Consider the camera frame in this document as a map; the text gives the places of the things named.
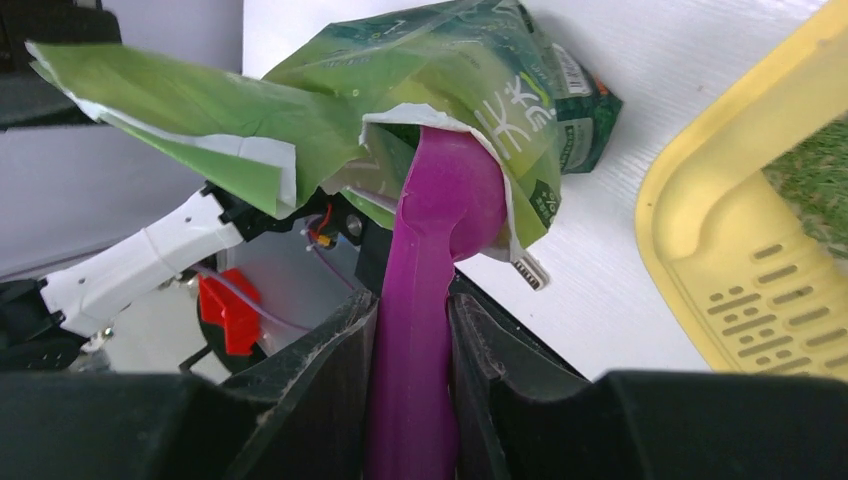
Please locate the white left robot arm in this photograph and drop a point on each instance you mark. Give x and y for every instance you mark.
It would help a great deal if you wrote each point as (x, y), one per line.
(46, 322)

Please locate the yellow litter box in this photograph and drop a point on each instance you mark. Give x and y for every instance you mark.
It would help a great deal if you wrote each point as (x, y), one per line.
(749, 288)

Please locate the green cat litter bag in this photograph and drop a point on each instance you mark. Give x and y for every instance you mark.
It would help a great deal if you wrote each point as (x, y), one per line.
(342, 112)

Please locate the red plastic part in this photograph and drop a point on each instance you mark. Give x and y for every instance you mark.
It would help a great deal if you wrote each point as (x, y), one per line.
(223, 307)

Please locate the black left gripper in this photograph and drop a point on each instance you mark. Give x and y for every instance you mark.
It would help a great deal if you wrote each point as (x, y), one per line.
(46, 60)

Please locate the magenta plastic scoop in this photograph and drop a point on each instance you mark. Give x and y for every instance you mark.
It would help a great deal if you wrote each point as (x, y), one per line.
(453, 198)

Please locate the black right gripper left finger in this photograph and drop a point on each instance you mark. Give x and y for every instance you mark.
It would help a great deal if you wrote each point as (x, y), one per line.
(298, 414)

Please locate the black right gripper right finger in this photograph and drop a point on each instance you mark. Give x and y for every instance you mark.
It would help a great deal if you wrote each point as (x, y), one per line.
(523, 416)

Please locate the green litter granules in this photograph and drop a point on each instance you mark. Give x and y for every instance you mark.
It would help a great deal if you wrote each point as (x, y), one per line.
(812, 179)

